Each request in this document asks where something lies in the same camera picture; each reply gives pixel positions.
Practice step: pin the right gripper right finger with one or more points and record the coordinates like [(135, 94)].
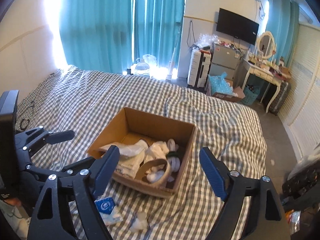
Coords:
[(219, 176)]

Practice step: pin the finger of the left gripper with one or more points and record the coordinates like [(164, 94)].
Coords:
[(58, 137)]

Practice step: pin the teal laundry basket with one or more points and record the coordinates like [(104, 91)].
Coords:
[(251, 93)]

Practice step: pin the teal window curtain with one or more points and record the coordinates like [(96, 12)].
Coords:
[(109, 35)]

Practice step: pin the clear water jug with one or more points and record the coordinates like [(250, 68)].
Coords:
[(142, 68)]

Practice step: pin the white oval vanity mirror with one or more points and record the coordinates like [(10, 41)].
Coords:
[(266, 45)]

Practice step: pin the white dressing table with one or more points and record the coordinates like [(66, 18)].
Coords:
[(274, 89)]

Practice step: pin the grey checkered bed quilt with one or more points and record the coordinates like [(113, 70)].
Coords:
[(86, 101)]

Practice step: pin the blue bubble wrap bag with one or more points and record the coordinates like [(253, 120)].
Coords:
[(220, 85)]

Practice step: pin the white plastic bag bundle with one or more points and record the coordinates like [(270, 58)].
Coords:
[(160, 177)]

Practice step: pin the operator left hand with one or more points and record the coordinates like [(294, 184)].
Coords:
[(13, 201)]

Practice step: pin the blue tissue pack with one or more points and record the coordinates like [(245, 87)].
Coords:
[(108, 211)]

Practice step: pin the silver mini fridge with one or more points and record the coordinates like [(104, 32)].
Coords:
[(224, 60)]

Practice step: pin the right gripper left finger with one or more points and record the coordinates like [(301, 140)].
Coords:
[(101, 171)]

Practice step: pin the white suitcase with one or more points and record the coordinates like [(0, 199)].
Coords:
[(198, 68)]

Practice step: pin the cream cloth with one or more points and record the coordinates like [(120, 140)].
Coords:
[(158, 150)]

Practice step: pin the cardboard box on floor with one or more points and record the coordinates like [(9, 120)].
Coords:
[(237, 95)]

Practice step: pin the brown cardboard box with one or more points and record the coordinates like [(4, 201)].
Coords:
[(128, 126)]

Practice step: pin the black wall television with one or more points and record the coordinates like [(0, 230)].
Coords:
[(237, 26)]

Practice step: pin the teal right curtain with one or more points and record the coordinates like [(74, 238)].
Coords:
[(283, 23)]

